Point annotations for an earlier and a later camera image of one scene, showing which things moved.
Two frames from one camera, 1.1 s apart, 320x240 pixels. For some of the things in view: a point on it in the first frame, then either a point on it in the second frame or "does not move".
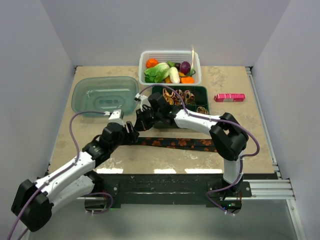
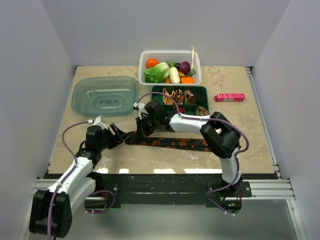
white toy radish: x=174 y=75 does not move
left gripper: x=131 y=137 -> x=115 y=139
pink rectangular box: x=229 y=97 does not move
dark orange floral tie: x=205 y=144 does not move
